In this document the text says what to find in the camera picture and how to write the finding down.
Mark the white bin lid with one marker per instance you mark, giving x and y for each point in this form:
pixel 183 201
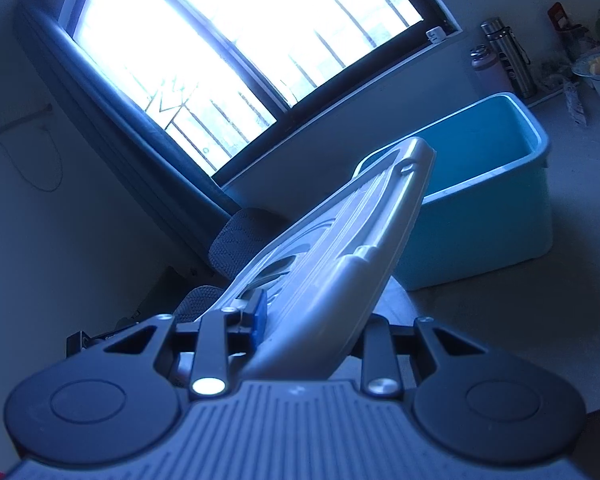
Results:
pixel 324 275

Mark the small white cup on sill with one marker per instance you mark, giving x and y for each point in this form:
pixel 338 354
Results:
pixel 436 35

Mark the teal plastic storage bin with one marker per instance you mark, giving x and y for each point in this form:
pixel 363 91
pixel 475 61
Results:
pixel 487 204

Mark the dark fabric chair far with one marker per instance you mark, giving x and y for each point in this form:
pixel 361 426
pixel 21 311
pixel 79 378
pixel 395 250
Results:
pixel 242 238

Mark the snack packet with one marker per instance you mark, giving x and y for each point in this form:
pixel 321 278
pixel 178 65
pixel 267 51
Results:
pixel 574 104

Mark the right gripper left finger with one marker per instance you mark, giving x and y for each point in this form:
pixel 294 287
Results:
pixel 245 326

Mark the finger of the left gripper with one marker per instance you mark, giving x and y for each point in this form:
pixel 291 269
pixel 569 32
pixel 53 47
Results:
pixel 80 341

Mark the pink thermos bottle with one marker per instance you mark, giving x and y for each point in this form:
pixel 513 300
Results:
pixel 489 70

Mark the steel thermos flask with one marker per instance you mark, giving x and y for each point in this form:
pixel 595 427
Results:
pixel 512 56

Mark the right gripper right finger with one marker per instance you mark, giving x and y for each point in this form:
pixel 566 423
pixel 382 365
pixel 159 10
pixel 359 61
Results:
pixel 381 376

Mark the red black box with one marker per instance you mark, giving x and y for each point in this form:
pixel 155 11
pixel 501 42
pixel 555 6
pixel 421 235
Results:
pixel 566 32

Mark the dark fabric chair near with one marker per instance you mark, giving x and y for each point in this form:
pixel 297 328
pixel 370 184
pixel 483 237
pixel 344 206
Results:
pixel 196 303

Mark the dark fabric chair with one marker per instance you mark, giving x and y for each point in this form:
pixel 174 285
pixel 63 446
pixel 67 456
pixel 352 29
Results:
pixel 242 238
pixel 196 303

